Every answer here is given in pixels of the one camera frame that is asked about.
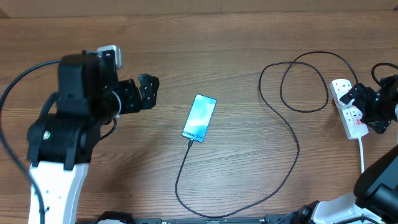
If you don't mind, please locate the Galaxy smartphone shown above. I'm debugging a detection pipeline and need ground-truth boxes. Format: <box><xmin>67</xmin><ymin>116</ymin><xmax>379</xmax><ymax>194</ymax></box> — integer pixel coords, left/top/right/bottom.
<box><xmin>182</xmin><ymin>95</ymin><xmax>216</xmax><ymax>142</ymax></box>

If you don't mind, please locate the white power strip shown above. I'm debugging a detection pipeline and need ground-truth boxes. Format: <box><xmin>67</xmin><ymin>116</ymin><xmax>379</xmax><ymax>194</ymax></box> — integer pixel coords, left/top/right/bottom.
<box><xmin>330</xmin><ymin>79</ymin><xmax>369</xmax><ymax>139</ymax></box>

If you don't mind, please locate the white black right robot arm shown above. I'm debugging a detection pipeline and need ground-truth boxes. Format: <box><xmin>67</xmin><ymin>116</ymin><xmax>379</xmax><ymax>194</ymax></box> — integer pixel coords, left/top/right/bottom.
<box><xmin>279</xmin><ymin>75</ymin><xmax>397</xmax><ymax>223</ymax></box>

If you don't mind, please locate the black charger cable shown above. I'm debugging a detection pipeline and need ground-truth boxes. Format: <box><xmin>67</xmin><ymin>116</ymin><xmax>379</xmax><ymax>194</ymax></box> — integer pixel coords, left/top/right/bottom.
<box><xmin>174</xmin><ymin>50</ymin><xmax>359</xmax><ymax>219</ymax></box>

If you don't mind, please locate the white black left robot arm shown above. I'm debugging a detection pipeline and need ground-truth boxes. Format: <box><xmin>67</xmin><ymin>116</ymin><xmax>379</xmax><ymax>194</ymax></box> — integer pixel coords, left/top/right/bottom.
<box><xmin>23</xmin><ymin>45</ymin><xmax>160</xmax><ymax>223</ymax></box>

